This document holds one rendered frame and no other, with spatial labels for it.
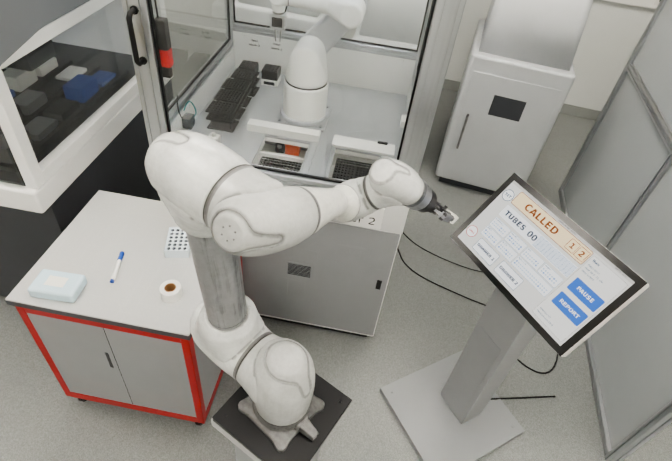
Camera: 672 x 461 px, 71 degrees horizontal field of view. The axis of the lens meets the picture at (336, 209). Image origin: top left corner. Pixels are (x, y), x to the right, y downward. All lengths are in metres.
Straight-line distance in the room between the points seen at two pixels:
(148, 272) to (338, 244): 0.75
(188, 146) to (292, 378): 0.63
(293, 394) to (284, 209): 0.60
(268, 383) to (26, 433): 1.46
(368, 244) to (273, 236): 1.24
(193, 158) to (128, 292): 1.01
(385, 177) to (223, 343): 0.58
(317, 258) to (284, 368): 0.94
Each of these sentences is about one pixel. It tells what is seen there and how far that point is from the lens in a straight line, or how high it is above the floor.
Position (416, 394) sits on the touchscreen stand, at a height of 0.04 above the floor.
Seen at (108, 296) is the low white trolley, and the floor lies 0.76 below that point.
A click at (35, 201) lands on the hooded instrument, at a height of 0.87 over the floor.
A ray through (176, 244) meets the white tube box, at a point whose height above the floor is 0.79.
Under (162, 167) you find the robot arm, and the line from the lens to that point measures 0.86.
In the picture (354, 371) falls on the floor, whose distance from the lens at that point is 2.43.
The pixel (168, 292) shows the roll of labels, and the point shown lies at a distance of 1.68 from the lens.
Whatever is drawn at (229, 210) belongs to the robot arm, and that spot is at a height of 1.61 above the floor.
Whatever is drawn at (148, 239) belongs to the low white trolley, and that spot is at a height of 0.76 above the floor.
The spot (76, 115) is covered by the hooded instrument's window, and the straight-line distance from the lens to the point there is 2.19.
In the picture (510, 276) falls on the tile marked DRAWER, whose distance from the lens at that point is 1.61.
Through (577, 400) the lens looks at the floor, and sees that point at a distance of 2.75.
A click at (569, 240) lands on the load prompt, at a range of 1.59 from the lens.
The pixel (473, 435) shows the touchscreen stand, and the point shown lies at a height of 0.04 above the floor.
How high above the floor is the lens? 2.10
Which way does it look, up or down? 41 degrees down
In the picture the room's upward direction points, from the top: 8 degrees clockwise
